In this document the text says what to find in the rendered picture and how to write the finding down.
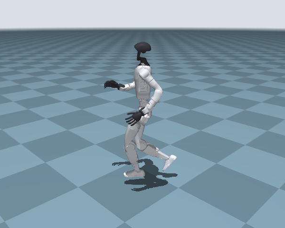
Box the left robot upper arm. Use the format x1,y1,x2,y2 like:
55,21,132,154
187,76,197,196
138,68,163,94

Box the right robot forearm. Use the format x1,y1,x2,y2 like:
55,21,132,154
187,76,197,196
119,82,135,91

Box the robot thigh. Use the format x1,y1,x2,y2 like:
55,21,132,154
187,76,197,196
124,113,150,148
134,124,147,150

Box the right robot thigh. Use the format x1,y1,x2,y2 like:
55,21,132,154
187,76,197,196
134,124,147,150

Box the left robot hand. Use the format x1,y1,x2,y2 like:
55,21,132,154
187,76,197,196
125,107,145,126

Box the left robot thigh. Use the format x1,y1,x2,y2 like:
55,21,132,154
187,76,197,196
124,113,150,148

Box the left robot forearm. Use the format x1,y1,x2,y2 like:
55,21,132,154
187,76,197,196
142,90,162,114

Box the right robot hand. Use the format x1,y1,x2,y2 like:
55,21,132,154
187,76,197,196
104,80,125,90

